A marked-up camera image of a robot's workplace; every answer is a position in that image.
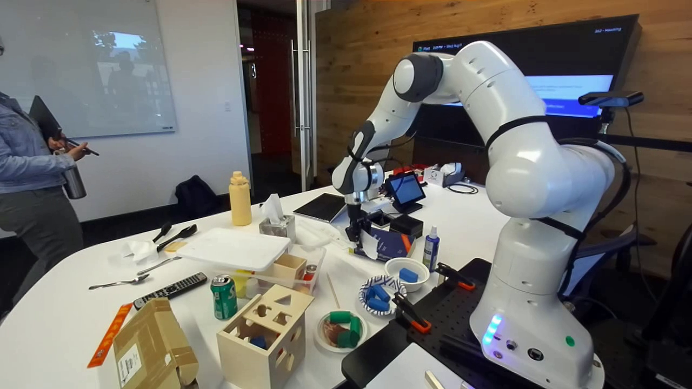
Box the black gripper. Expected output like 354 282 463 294
345 194 372 237

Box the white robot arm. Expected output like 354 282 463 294
330 40 614 389

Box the blue box book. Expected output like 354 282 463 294
354 229 413 264

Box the wooden shape sorter box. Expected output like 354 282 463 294
215 285 311 389

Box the cardboard box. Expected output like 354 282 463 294
112 297 199 389

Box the black tablet screen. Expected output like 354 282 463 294
385 173 425 214

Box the white bowl with blue block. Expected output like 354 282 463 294
385 257 429 292

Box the blue spray bottle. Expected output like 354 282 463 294
421 226 438 271

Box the blue patterned bowl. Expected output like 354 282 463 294
358 277 405 317

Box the front black orange clamp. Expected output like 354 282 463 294
392 292 431 335

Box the black orange clamp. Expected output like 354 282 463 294
435 261 475 292
392 292 431 335

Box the rear black orange clamp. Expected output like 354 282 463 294
435 261 475 292

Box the white plate with green item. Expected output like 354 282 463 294
315 310 367 353

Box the tan yellow bottle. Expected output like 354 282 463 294
229 171 250 226

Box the green soda can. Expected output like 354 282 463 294
209 273 238 320

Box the black backpack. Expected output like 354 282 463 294
175 175 218 214

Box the black remote control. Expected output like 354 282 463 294
132 271 207 308

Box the standing person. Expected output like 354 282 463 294
0 40 99 310

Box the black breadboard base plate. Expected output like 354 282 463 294
342 258 527 389

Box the wall television screen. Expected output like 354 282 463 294
413 13 639 142

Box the wall whiteboard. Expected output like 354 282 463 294
0 0 177 137

